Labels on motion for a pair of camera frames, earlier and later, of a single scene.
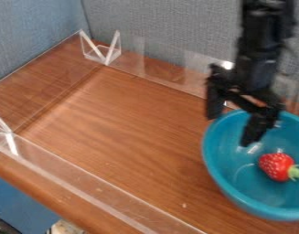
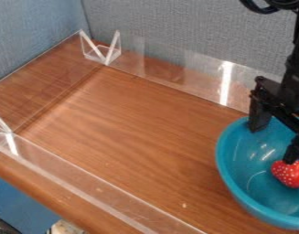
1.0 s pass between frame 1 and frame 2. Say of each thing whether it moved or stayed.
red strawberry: moved
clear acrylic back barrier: stayed
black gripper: moved
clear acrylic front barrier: stayed
